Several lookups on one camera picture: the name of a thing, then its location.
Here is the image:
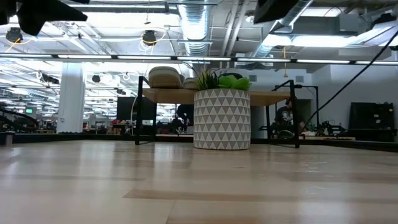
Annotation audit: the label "white building column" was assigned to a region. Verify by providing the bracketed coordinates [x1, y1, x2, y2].
[56, 62, 86, 134]

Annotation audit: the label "silver spiral ceiling duct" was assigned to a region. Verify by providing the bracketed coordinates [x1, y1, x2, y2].
[257, 0, 314, 59]
[178, 0, 213, 57]

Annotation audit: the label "black curved railing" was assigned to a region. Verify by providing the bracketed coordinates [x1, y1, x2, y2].
[0, 107, 40, 133]

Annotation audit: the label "long ceiling light strip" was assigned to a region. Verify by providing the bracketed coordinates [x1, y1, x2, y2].
[0, 53, 398, 65]

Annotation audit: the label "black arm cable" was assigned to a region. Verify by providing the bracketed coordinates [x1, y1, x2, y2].
[302, 36, 398, 133]

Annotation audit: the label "black ceiling cable reel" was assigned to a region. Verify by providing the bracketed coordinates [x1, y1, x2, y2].
[5, 27, 24, 44]
[141, 29, 158, 47]

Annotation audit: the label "black aluminium rig frame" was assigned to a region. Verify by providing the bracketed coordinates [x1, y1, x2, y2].
[0, 132, 398, 153]

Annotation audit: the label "black screen panel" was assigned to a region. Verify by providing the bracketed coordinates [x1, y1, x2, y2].
[116, 96, 158, 122]

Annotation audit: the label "green artificial plant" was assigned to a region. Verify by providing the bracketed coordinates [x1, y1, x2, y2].
[185, 62, 252, 91]

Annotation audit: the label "black cabinet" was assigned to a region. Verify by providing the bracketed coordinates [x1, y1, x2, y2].
[348, 101, 397, 142]

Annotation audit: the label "white triangle-patterned plant pot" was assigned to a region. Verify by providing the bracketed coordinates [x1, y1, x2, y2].
[193, 88, 251, 151]

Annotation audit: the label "wooden shelf black metal legs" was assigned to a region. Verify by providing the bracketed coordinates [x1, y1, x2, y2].
[135, 76, 320, 149]

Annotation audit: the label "person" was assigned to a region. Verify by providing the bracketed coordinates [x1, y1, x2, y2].
[176, 103, 195, 134]
[272, 98, 307, 140]

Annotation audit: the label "black slide sandal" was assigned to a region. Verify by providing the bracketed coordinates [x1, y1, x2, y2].
[219, 72, 244, 80]

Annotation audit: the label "grey slide sandal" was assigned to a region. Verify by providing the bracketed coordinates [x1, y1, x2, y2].
[148, 65, 185, 90]
[182, 77, 200, 90]

